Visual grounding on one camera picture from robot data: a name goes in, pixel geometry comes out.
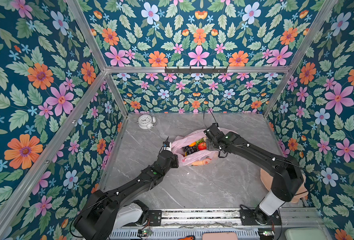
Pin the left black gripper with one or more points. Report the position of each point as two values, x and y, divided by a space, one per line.
175 158

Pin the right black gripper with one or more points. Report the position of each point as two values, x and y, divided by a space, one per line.
209 145

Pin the pink plastic bag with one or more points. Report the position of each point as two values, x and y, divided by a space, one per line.
199 158

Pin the pink wavy bowl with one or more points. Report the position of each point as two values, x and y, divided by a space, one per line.
267 180

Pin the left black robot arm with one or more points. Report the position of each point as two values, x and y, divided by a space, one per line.
100 215

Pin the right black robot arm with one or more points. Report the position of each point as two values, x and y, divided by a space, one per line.
286 173

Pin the fake red apple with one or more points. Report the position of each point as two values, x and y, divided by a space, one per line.
202 146

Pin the fake green apple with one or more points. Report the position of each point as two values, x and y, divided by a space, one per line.
200 141

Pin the fake purple grapes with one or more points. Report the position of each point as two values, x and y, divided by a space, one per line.
190 150

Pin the white alarm clock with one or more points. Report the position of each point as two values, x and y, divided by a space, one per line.
147 122

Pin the pink box at bottom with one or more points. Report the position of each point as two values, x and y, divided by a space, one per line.
220 236

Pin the pale green box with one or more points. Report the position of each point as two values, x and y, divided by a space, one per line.
305 234

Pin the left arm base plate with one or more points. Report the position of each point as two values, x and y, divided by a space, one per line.
148 218

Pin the aluminium mounting rail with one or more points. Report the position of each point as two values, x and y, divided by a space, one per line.
230 218

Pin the orange tool handle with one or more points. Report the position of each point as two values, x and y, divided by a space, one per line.
188 238

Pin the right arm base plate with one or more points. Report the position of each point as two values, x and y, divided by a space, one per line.
249 218

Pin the black hook rail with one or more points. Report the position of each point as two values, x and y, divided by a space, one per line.
196 70

